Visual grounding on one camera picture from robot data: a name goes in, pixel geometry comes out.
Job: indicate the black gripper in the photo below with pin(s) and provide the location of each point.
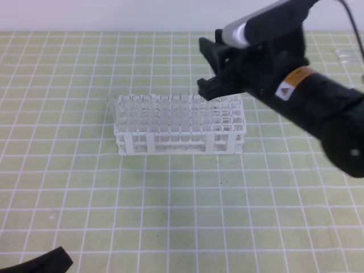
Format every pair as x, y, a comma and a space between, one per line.
254, 70

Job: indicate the clear glass test tube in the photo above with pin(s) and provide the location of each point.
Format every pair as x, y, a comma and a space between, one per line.
212, 120

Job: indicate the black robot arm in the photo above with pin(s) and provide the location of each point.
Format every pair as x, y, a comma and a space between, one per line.
327, 110

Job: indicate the clear tube in rack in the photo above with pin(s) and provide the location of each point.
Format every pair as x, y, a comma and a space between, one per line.
196, 117
164, 119
175, 118
147, 112
184, 119

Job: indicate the white plastic test tube rack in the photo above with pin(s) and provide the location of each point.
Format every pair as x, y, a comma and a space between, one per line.
127, 110

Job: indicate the clear test tubes on cloth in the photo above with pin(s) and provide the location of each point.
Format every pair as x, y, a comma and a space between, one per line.
348, 56

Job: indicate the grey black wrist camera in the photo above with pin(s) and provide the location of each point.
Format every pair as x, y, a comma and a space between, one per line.
266, 24

